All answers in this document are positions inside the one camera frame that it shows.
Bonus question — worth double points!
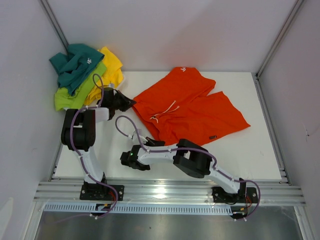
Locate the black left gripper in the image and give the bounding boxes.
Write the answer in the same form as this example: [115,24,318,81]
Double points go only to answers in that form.
[111,90,136,113]

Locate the orange shorts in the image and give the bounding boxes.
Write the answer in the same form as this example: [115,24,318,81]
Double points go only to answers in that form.
[133,67,250,146]

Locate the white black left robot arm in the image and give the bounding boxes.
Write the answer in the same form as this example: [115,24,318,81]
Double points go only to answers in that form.
[61,87,136,200]

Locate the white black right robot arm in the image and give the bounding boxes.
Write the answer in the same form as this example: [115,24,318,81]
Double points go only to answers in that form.
[120,137,247,202]

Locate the yellow shorts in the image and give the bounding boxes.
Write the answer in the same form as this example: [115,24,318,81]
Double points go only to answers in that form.
[84,46,124,105]

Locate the lime green shorts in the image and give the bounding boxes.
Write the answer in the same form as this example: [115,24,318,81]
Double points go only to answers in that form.
[54,61,107,111]

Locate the teal shorts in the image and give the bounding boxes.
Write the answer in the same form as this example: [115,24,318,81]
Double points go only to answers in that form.
[49,43,104,96]

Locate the white perforated plastic basket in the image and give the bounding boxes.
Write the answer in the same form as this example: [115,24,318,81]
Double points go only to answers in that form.
[54,76,135,119]

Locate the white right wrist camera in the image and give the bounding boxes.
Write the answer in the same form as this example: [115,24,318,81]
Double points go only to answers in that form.
[128,128,148,145]

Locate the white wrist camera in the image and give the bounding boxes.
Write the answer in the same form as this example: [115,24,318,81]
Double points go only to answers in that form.
[106,83,116,91]
[128,128,148,145]

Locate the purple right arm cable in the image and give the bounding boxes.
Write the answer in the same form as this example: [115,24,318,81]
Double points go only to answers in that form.
[115,115,263,222]

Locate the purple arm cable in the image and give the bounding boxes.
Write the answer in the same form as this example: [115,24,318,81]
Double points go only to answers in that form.
[69,73,119,220]
[115,115,263,222]

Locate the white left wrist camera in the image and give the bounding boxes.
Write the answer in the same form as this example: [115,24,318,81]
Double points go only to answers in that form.
[106,83,116,91]

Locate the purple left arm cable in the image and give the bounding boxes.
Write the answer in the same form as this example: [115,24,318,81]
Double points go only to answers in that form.
[69,73,119,220]

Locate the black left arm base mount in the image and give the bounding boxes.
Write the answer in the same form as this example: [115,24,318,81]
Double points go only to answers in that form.
[79,181,116,201]

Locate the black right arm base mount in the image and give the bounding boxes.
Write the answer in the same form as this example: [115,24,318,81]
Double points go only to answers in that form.
[211,186,258,205]

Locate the aluminium frame post left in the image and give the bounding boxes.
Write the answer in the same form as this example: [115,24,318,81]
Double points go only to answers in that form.
[38,0,69,51]

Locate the aluminium frame post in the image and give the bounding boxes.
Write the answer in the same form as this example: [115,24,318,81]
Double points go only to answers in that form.
[38,0,69,51]
[254,0,307,81]

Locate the white slotted cable duct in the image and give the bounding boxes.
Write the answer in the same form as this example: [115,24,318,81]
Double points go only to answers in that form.
[43,204,257,215]

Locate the aluminium frame post right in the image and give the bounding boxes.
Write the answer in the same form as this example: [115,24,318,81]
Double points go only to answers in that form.
[254,0,307,81]

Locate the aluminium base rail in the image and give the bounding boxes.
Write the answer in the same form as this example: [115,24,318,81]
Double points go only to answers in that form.
[34,178,306,207]

